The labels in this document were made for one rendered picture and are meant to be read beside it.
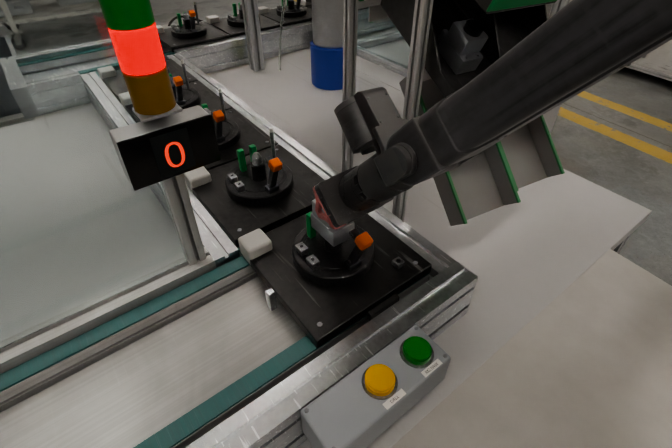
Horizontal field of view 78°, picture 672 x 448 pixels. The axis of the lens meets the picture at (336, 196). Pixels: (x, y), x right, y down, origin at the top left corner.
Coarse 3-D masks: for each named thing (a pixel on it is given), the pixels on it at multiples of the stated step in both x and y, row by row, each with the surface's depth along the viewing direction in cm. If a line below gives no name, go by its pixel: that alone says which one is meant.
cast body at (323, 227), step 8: (312, 200) 66; (312, 208) 67; (312, 216) 68; (312, 224) 69; (320, 224) 66; (328, 224) 64; (352, 224) 66; (320, 232) 68; (328, 232) 65; (336, 232) 64; (344, 232) 66; (328, 240) 66; (336, 240) 65; (344, 240) 67
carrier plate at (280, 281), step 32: (288, 224) 78; (288, 256) 72; (384, 256) 72; (416, 256) 72; (288, 288) 66; (320, 288) 66; (352, 288) 66; (384, 288) 66; (320, 320) 62; (352, 320) 63
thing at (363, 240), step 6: (354, 234) 63; (360, 234) 61; (366, 234) 61; (354, 240) 63; (360, 240) 61; (366, 240) 61; (372, 240) 61; (360, 246) 61; (366, 246) 61; (354, 252) 64; (360, 252) 63; (348, 258) 66; (354, 258) 65
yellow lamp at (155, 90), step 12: (156, 72) 49; (132, 84) 48; (144, 84) 48; (156, 84) 49; (168, 84) 50; (132, 96) 50; (144, 96) 49; (156, 96) 50; (168, 96) 51; (144, 108) 50; (156, 108) 50; (168, 108) 51
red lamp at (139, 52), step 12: (120, 36) 45; (132, 36) 45; (144, 36) 46; (156, 36) 47; (120, 48) 46; (132, 48) 46; (144, 48) 46; (156, 48) 47; (120, 60) 47; (132, 60) 46; (144, 60) 47; (156, 60) 48; (132, 72) 47; (144, 72) 47
